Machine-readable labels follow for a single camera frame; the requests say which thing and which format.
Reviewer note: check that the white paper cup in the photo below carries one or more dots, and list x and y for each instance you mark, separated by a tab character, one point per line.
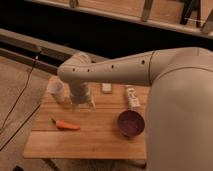
56	89

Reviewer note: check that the small white block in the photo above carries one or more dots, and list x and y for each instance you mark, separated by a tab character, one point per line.
106	88

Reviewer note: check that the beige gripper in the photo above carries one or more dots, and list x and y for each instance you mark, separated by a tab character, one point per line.
79	94

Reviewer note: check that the dark purple ceramic bowl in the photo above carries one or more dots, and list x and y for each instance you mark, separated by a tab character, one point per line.
130	123

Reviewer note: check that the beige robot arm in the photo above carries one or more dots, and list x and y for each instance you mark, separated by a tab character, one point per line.
179	110

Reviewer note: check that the orange pepper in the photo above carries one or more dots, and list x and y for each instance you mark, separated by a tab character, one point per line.
65	125

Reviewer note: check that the wooden table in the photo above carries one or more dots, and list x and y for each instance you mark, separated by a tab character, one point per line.
98	136

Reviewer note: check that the white tube bottle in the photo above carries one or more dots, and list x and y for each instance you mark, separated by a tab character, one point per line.
132	98

